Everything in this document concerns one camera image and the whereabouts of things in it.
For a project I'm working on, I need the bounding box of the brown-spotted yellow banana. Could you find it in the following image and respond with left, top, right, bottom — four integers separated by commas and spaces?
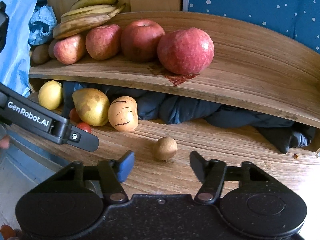
52, 13, 112, 40

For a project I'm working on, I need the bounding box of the light blue garment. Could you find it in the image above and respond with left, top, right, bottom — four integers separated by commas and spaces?
0, 0, 39, 98

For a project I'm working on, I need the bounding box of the blue white-dotted cloth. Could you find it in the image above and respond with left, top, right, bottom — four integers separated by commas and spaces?
182, 0, 320, 53

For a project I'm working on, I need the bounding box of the red cherry tomato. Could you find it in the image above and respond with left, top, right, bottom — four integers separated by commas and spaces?
76, 122, 92, 134
69, 108, 81, 123

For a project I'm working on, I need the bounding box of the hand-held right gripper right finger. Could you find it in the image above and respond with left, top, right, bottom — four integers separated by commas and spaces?
190, 151, 272, 204

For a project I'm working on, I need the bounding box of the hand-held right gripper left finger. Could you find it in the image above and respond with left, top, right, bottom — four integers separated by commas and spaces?
51, 150, 135, 204

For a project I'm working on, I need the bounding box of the yellow pear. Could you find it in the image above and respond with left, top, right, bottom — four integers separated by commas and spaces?
72, 88, 110, 127

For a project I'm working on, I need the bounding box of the striped pepino melon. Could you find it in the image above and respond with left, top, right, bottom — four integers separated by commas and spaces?
108, 96, 139, 132

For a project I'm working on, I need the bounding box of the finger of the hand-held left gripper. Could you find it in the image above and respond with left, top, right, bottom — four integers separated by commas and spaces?
67, 126, 100, 152

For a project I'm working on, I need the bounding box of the red apple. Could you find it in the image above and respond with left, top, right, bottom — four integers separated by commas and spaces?
85, 24, 122, 60
157, 27, 215, 75
121, 19, 166, 63
53, 34, 85, 65

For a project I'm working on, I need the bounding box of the wooden shelf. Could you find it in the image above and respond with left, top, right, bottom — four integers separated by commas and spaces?
29, 11, 320, 153

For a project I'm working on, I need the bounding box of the crumpled blue shoe cover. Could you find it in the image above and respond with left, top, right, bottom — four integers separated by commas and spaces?
28, 4, 57, 46

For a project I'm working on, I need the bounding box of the dark blue cloth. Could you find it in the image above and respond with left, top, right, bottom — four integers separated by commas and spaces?
62, 81, 317, 154

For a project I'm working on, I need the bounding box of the brown kiwi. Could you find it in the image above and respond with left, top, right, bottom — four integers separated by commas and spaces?
48, 39, 59, 58
31, 44, 50, 64

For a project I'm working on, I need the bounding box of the metal tray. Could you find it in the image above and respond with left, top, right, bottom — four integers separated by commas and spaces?
0, 130, 100, 200

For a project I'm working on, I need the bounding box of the orange cherry tomato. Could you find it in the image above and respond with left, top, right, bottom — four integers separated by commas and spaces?
0, 225, 16, 240

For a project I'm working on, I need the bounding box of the brown longan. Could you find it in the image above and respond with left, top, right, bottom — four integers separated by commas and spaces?
153, 137, 178, 161

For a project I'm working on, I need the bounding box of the yellow lemon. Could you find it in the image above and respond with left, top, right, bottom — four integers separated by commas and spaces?
38, 80, 63, 110

